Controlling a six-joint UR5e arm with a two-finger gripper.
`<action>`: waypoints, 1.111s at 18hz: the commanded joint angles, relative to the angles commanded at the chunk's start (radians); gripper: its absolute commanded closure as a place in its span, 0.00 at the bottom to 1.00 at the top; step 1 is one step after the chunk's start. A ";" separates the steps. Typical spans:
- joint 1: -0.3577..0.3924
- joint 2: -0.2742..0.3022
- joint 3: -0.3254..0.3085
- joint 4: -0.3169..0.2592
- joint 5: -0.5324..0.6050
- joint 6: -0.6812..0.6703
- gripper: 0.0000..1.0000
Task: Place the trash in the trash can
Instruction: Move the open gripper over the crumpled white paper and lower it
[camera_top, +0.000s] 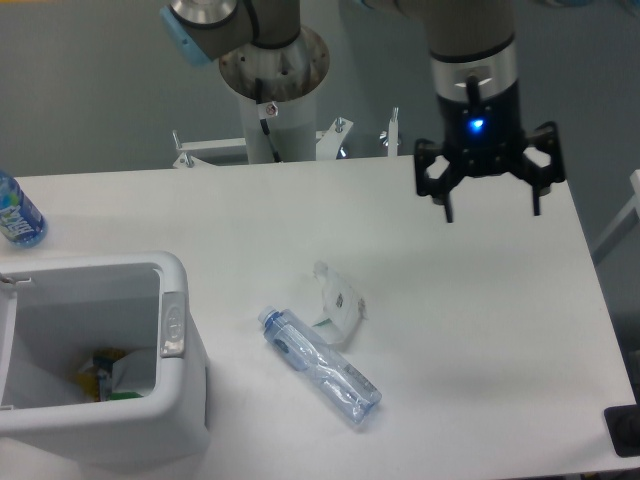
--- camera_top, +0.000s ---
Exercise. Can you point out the clear plastic bottle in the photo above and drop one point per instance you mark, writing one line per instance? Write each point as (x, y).
(352, 393)

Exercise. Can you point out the white plastic trash can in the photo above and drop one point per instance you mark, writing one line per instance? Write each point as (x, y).
(56, 312)

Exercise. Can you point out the blue labelled water bottle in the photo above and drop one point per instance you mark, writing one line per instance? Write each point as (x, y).
(22, 224)

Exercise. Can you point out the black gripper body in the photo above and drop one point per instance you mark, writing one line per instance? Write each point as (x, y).
(485, 137)

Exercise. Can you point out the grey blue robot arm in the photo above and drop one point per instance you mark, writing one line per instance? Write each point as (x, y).
(471, 45)

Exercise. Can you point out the black clamp at table edge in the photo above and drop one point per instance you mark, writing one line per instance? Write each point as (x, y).
(623, 426)

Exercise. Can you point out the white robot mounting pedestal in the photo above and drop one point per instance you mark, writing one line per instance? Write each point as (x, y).
(277, 95)

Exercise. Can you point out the yellow green trash in bin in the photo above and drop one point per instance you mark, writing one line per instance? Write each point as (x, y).
(114, 374)

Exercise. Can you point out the white frame at right edge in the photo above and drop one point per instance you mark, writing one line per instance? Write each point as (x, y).
(620, 226)

